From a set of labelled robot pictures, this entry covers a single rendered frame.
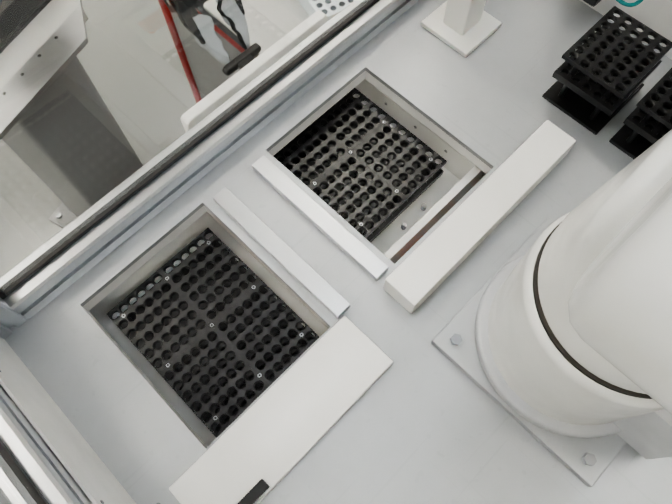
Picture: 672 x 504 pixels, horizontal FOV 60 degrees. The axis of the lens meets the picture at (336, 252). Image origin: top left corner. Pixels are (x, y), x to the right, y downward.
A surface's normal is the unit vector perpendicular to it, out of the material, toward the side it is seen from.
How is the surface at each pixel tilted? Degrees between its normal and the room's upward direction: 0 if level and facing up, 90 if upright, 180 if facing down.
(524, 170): 0
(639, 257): 63
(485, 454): 0
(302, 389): 0
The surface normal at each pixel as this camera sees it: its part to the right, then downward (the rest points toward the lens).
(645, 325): -0.65, 0.47
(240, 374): -0.01, -0.38
